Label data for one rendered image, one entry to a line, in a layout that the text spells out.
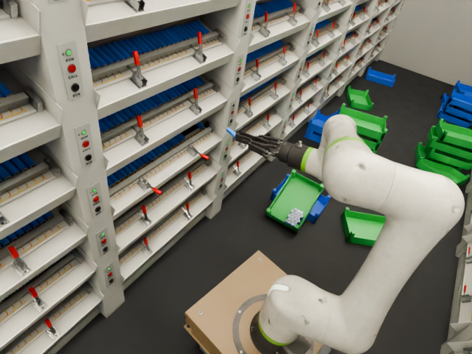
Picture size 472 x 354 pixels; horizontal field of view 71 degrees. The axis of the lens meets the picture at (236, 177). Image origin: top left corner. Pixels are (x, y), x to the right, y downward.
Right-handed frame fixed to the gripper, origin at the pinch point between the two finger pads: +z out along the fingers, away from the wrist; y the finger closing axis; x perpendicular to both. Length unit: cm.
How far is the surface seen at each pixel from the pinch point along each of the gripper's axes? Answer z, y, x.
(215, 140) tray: 16.8, -3.1, 8.1
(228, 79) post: 12.6, -6.5, -19.0
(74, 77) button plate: 7, 58, -39
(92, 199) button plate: 13, 60, -3
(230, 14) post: 12.0, -6.4, -42.2
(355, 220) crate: -40, -64, 72
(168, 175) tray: 16.1, 27.6, 8.5
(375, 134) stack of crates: -31, -106, 35
